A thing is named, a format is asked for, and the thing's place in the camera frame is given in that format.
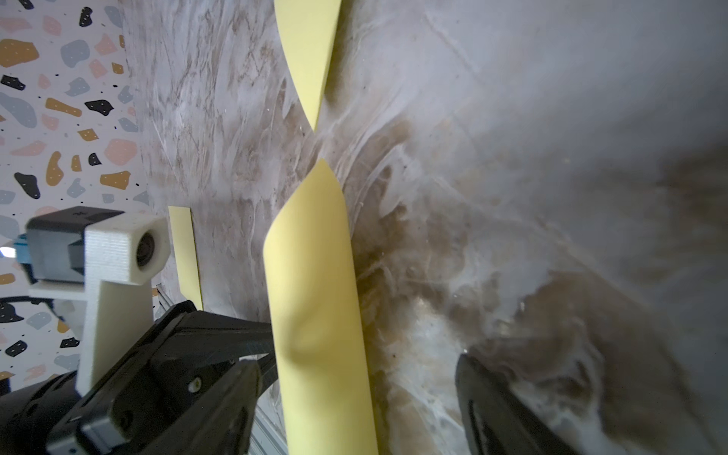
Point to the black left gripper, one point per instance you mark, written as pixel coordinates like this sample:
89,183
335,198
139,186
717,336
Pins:
176,361

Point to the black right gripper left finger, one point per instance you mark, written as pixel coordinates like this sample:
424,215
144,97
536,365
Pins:
220,421

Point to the yellow square paper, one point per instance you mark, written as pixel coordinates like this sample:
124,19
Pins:
307,30
316,322
183,237

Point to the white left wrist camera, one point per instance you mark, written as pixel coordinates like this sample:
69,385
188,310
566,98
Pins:
96,265

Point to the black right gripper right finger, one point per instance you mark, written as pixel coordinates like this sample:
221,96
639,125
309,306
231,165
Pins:
494,420

